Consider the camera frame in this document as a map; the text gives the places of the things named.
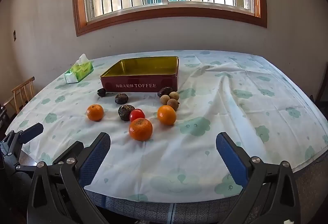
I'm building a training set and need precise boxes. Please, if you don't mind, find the white cloud-pattern tablecloth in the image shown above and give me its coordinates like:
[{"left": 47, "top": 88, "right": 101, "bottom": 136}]
[{"left": 9, "top": 51, "right": 327, "bottom": 203}]

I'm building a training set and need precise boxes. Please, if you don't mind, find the red gold toffee tin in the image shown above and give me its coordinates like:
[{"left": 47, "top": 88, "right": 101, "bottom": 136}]
[{"left": 100, "top": 56, "right": 179, "bottom": 92}]

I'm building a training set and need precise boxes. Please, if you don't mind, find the wooden chair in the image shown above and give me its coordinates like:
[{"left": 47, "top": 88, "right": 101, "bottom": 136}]
[{"left": 4, "top": 77, "right": 35, "bottom": 114}]

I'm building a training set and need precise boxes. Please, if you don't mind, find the smooth dark small fruit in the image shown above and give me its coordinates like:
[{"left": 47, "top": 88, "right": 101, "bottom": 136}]
[{"left": 97, "top": 88, "right": 107, "bottom": 97}]

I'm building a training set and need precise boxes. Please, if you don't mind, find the small dark wrinkled fruit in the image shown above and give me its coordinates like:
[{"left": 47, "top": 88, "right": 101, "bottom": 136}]
[{"left": 115, "top": 93, "right": 129, "bottom": 105}]

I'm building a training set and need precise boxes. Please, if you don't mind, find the red tomato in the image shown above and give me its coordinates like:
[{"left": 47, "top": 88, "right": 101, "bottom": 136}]
[{"left": 130, "top": 109, "right": 145, "bottom": 122}]

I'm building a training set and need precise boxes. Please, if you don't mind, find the large dark wrinkled fruit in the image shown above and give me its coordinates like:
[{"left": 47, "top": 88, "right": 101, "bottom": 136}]
[{"left": 118, "top": 104, "right": 135, "bottom": 121}]

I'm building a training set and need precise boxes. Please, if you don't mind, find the brown longan back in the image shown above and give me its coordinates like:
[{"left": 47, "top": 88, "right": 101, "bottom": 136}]
[{"left": 169, "top": 92, "right": 180, "bottom": 101}]

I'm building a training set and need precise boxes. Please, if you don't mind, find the green tissue pack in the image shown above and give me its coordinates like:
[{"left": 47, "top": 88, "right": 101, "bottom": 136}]
[{"left": 64, "top": 54, "right": 93, "bottom": 84}]

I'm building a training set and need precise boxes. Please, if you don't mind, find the brown longan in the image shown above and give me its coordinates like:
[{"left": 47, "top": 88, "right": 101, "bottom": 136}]
[
  {"left": 159, "top": 95, "right": 171, "bottom": 105},
  {"left": 169, "top": 92, "right": 180, "bottom": 101},
  {"left": 166, "top": 98, "right": 180, "bottom": 111}
]

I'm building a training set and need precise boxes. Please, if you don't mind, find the small orange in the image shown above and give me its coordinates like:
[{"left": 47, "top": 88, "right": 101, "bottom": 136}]
[{"left": 87, "top": 104, "right": 104, "bottom": 122}]

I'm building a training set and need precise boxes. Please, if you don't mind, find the brown longan front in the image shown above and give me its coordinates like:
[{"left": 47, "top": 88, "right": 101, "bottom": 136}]
[{"left": 166, "top": 98, "right": 180, "bottom": 111}]

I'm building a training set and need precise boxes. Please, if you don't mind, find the large orange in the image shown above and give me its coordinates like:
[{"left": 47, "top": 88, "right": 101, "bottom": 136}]
[{"left": 128, "top": 118, "right": 153, "bottom": 141}]

